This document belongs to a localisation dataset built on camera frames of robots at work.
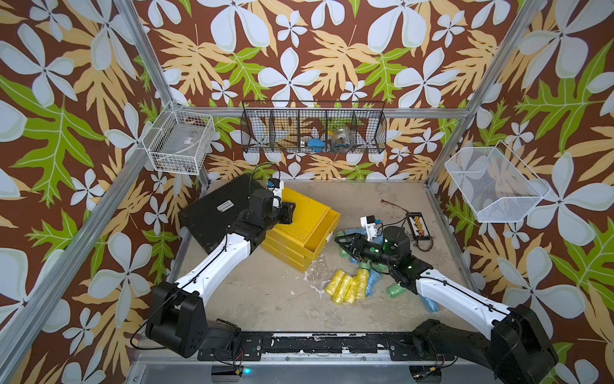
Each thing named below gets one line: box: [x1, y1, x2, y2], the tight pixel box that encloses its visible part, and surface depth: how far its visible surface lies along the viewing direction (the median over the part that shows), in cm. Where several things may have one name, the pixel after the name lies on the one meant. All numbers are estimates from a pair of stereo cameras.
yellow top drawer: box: [303, 208, 341, 262], surface depth 78 cm
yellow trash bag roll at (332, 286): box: [324, 268, 347, 296], surface depth 87 cm
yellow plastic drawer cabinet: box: [262, 187, 341, 274], surface depth 80 cm
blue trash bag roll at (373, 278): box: [366, 268, 381, 297], surface depth 87 cm
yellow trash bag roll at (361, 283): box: [354, 268, 371, 300], surface depth 84 cm
